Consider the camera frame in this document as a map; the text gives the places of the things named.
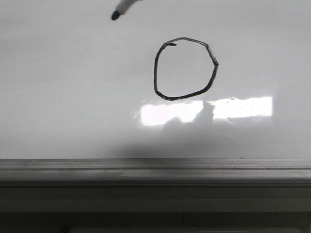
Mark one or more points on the white black whiteboard marker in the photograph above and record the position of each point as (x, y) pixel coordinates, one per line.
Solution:
(122, 8)

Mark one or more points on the grey aluminium whiteboard frame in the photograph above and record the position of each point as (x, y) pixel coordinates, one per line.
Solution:
(154, 171)

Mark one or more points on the black drawn zero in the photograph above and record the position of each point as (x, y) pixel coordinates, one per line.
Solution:
(172, 43)

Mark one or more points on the white whiteboard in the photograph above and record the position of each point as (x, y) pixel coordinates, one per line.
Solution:
(75, 84)

